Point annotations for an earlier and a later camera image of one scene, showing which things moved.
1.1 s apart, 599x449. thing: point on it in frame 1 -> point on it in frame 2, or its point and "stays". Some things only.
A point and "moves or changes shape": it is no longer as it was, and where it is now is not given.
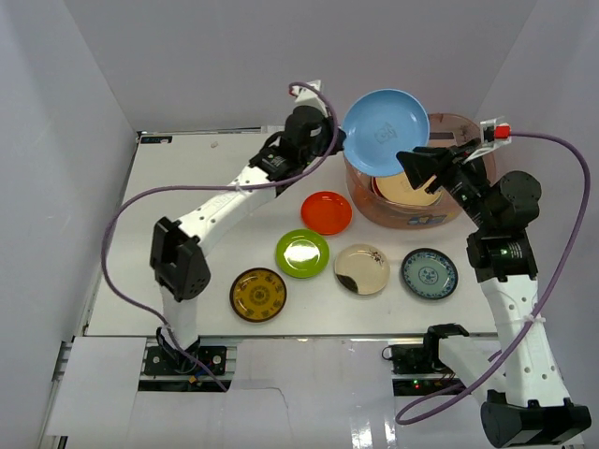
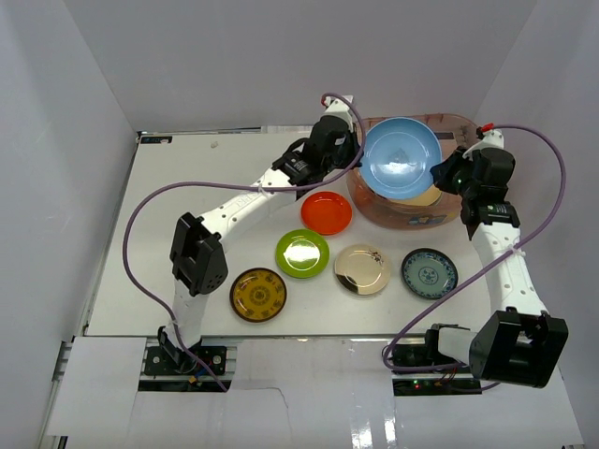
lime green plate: x=301 y=253 stays
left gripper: x=335 y=136 -> x=349 y=152
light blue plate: x=380 y=124 moves or changes shape
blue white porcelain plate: x=429 y=273 stays
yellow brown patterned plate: x=257 y=295 stays
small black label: x=155 y=139 stays
